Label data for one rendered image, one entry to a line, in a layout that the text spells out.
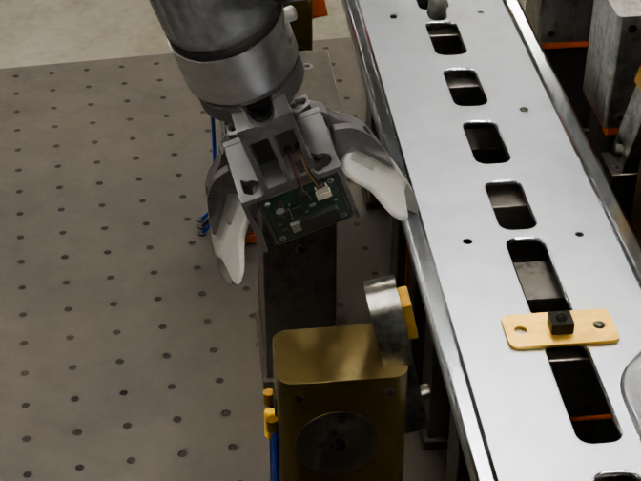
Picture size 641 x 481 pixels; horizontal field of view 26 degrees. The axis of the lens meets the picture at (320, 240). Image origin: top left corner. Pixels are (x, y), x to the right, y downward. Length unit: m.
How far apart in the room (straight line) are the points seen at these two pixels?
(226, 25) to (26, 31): 2.90
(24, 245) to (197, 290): 0.23
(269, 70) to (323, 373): 0.22
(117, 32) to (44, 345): 2.21
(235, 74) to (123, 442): 0.63
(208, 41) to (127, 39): 2.80
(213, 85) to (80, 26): 2.86
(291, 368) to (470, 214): 0.29
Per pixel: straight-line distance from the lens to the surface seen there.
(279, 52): 0.86
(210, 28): 0.83
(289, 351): 0.96
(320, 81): 1.31
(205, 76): 0.86
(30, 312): 1.58
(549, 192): 1.22
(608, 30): 1.30
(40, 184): 1.79
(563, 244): 1.16
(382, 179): 1.00
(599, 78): 1.33
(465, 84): 1.39
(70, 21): 3.75
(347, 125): 0.97
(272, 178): 0.91
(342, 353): 0.96
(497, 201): 1.22
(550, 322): 1.05
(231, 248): 1.00
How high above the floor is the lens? 1.67
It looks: 36 degrees down
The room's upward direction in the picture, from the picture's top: straight up
